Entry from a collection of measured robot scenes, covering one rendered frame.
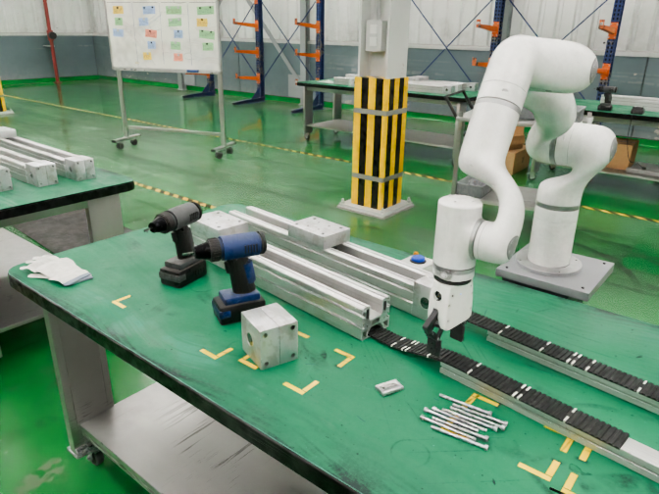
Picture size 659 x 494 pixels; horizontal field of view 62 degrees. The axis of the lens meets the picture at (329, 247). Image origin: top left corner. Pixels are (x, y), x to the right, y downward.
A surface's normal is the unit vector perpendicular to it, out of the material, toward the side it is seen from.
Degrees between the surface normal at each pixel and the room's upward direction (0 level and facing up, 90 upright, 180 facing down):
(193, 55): 90
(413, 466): 0
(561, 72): 88
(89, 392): 90
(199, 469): 0
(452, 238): 90
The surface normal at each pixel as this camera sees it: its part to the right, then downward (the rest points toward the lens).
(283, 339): 0.53, 0.32
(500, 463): 0.01, -0.93
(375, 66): -0.63, 0.28
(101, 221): 0.77, 0.25
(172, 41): -0.30, 0.37
